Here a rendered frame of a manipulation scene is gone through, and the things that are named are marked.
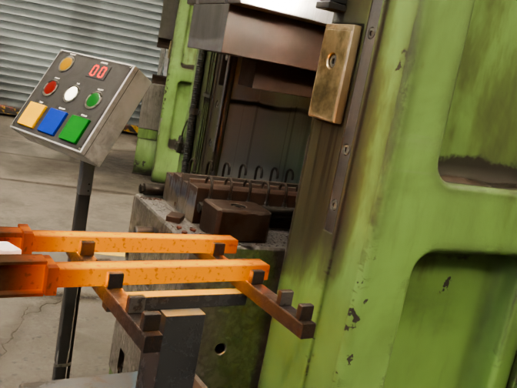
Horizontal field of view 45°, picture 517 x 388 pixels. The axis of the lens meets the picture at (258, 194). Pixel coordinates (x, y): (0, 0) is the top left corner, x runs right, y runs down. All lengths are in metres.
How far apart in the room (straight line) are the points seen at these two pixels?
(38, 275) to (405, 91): 0.60
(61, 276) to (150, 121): 5.63
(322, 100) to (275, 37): 0.24
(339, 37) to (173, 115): 5.08
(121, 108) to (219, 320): 0.72
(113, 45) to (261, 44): 7.91
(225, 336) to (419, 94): 0.61
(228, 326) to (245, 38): 0.58
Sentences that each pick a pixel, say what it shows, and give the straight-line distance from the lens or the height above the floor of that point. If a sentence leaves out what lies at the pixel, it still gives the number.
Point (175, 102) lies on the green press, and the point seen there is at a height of 0.80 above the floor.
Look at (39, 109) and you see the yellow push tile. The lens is 1.89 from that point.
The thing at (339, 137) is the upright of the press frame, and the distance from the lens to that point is 1.13.
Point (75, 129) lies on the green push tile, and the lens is 1.74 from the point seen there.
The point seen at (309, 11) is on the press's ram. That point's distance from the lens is 1.31.
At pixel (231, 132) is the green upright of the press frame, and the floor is 1.09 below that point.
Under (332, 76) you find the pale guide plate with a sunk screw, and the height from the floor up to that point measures 1.26.
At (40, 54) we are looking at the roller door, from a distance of 9.20.
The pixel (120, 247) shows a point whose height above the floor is 0.96.
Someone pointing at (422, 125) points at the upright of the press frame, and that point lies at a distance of 1.05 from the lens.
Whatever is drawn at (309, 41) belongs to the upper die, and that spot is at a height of 1.33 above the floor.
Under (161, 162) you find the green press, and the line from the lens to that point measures 6.18.
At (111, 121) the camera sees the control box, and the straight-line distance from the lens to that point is 1.73.
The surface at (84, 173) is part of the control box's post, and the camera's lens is 1.90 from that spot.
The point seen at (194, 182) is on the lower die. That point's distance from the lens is 1.36.
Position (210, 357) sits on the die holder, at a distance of 1.30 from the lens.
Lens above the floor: 1.25
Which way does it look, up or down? 11 degrees down
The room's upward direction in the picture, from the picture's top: 11 degrees clockwise
